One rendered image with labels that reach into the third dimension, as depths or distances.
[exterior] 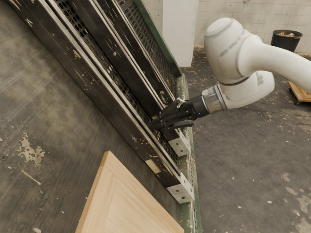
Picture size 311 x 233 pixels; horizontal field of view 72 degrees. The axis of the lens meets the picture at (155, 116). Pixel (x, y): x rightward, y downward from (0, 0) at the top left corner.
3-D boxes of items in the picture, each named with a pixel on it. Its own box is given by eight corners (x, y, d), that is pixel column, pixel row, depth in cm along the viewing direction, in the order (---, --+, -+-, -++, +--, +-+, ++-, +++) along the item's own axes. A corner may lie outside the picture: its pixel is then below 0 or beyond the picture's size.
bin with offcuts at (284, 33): (293, 71, 416) (307, 37, 377) (264, 69, 425) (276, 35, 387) (286, 62, 456) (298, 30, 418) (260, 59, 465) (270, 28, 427)
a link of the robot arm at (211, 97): (214, 79, 72) (198, 87, 74) (219, 93, 64) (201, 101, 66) (224, 100, 76) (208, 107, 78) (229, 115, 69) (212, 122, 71)
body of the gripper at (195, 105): (209, 107, 77) (185, 116, 80) (199, 88, 73) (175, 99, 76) (212, 119, 71) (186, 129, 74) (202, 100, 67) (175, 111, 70)
